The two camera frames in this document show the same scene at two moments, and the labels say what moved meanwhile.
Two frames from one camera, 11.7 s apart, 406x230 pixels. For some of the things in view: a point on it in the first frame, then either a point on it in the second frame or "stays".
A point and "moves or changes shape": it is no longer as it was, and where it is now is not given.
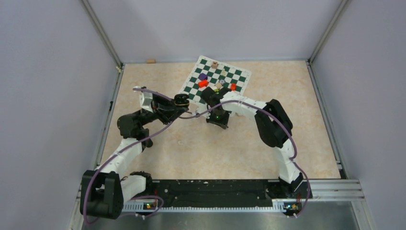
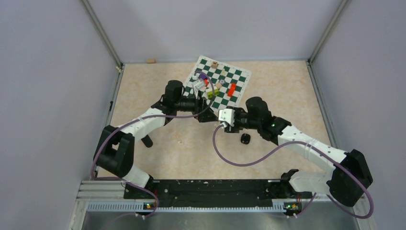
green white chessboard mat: [208, 72] stays
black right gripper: [223, 123] → [234, 129]
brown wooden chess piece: [215, 64] stays
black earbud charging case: [181, 99] moves or changes shape
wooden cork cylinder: [151, 61] stays
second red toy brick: [233, 86] stays
